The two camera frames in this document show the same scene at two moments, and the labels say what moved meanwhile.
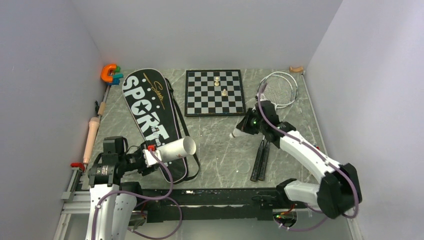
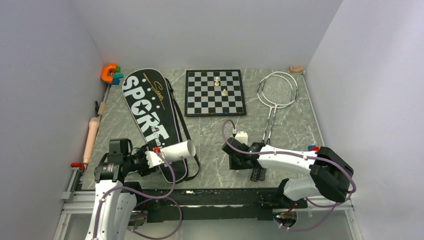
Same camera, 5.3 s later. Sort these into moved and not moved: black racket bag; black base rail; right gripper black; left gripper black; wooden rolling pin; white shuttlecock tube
Moved: right gripper black; white shuttlecock tube
Not moved: wooden rolling pin; left gripper black; black base rail; black racket bag
